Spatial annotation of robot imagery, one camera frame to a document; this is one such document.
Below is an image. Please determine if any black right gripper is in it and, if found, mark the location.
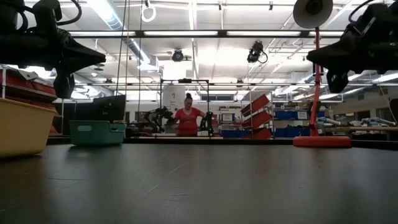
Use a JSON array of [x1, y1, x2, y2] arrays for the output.
[[306, 2, 398, 93]]

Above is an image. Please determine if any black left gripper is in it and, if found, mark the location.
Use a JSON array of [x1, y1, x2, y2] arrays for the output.
[[0, 0, 107, 100]]

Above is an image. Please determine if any red desk lamp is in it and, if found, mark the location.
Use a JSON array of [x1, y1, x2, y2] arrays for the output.
[[292, 0, 352, 149]]

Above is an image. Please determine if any black background monitor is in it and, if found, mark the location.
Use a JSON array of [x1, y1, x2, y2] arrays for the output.
[[73, 95, 127, 123]]

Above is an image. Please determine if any red storage bin shelf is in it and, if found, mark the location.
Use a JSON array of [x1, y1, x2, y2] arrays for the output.
[[0, 67, 60, 105]]

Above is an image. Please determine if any blue storage bin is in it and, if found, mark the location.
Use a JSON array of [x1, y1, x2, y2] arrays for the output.
[[274, 110, 308, 121], [275, 127, 312, 138], [221, 129, 249, 138]]

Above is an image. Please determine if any wooden workbench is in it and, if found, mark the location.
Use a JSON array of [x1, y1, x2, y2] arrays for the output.
[[323, 126, 398, 141]]

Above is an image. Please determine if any teal plastic bin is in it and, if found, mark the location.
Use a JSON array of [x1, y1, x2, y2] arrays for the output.
[[68, 120, 127, 146]]

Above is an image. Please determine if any yellow plastic bin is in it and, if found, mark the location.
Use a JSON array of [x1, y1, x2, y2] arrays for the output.
[[0, 98, 57, 158]]

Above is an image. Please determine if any red tilted bin rack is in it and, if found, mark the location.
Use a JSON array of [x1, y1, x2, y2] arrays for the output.
[[241, 93, 274, 140]]

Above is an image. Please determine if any white banner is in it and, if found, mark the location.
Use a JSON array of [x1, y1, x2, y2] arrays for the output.
[[161, 84, 187, 121]]

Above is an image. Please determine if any person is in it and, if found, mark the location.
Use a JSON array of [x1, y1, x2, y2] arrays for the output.
[[174, 92, 206, 137]]

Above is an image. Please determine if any black hanging cable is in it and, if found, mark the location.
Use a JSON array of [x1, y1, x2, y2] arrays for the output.
[[136, 0, 144, 114], [114, 0, 128, 96]]

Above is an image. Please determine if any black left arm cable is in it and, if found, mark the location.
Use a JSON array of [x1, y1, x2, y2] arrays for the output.
[[55, 0, 83, 26]]

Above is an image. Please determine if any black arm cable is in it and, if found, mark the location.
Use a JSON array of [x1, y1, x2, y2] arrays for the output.
[[348, 0, 376, 23], [55, 0, 83, 26]]

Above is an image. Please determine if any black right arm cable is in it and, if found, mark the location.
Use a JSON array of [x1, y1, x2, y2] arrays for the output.
[[348, 0, 376, 23]]

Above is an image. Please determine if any black overhead camera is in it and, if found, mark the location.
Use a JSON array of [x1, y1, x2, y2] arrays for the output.
[[247, 40, 269, 65]]

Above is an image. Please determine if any black metal table frame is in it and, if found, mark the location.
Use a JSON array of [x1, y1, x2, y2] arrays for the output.
[[46, 137, 398, 151]]

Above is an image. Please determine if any white cable loop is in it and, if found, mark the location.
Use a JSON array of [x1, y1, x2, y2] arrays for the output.
[[141, 4, 157, 23]]

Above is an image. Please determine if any round black ceiling camera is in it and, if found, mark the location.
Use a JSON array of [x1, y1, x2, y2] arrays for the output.
[[171, 49, 185, 62]]

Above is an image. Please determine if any black background rig frame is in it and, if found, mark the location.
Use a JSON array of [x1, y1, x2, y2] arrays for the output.
[[160, 78, 210, 137]]

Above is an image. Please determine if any overhead frame light bar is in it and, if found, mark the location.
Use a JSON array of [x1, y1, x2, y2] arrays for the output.
[[68, 29, 346, 39]]

